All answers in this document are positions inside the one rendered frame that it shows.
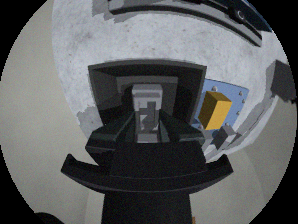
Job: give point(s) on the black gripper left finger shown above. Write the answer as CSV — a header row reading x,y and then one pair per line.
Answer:
x,y
117,129

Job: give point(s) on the yellow brass block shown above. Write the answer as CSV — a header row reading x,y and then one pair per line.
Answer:
x,y
214,110

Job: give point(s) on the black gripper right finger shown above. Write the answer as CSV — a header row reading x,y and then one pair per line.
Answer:
x,y
177,130

